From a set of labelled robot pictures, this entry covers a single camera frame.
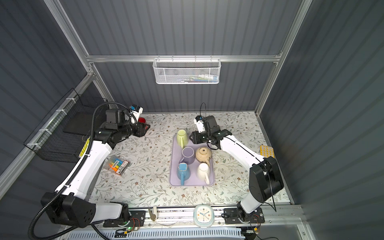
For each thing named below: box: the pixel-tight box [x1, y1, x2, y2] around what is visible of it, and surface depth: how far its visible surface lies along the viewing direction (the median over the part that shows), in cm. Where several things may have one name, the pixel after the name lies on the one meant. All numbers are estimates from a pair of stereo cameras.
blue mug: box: [176, 162, 191, 186], surface depth 82 cm
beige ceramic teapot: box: [195, 146, 212, 167], surface depth 90 cm
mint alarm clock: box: [193, 204, 215, 228], surface depth 74 cm
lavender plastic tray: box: [169, 134, 215, 187], surface depth 90 cm
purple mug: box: [178, 146, 195, 165], surface depth 91 cm
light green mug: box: [177, 129, 188, 149], surface depth 98 cm
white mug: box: [196, 162, 210, 185], surface depth 82 cm
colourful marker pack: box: [109, 158, 130, 175], surface depth 91 cm
